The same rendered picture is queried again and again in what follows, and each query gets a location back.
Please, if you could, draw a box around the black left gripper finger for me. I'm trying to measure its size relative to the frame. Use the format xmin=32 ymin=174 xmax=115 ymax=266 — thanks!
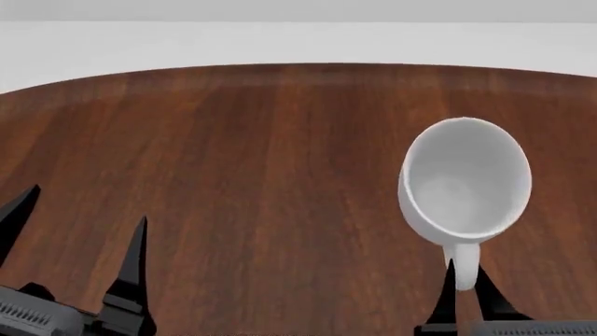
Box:
xmin=99 ymin=214 xmax=158 ymax=333
xmin=0 ymin=184 xmax=42 ymax=272

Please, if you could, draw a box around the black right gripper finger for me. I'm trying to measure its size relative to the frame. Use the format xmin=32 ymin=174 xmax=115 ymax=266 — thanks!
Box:
xmin=474 ymin=266 xmax=534 ymax=322
xmin=413 ymin=258 xmax=459 ymax=336

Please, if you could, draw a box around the white ceramic mug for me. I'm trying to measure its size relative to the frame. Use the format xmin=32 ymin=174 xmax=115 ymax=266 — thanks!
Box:
xmin=396 ymin=116 xmax=534 ymax=292

